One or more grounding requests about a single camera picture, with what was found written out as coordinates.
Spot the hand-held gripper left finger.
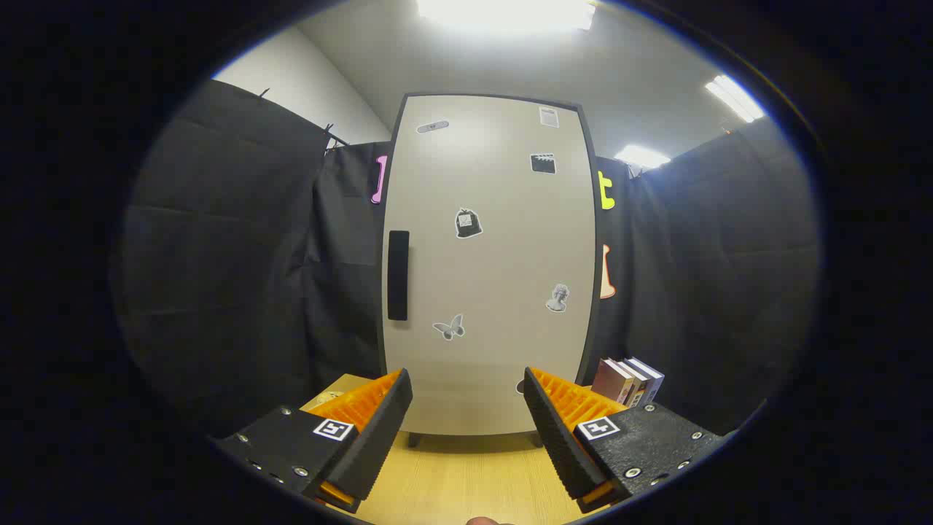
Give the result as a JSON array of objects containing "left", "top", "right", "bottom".
[{"left": 210, "top": 368, "right": 414, "bottom": 514}]

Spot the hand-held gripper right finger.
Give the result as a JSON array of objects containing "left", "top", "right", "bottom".
[{"left": 522, "top": 367, "right": 731, "bottom": 514}]

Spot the black door handle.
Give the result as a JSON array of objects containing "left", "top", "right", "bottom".
[{"left": 387, "top": 230, "right": 410, "bottom": 322}]

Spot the white cabinet door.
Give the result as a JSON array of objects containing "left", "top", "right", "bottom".
[{"left": 382, "top": 93, "right": 600, "bottom": 437}]

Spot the brown cover book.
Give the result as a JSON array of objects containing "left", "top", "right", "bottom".
[{"left": 592, "top": 358, "right": 635, "bottom": 405}]

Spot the white cover book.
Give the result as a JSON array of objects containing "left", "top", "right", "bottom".
[{"left": 616, "top": 358, "right": 649, "bottom": 408}]

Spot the black backdrop cloth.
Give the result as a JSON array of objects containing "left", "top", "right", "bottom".
[{"left": 113, "top": 79, "right": 823, "bottom": 438}]

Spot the ceiling light panel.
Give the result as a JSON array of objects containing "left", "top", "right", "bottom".
[
  {"left": 704, "top": 74, "right": 765, "bottom": 124},
  {"left": 614, "top": 144, "right": 671, "bottom": 170},
  {"left": 415, "top": 0, "right": 596, "bottom": 34}
]

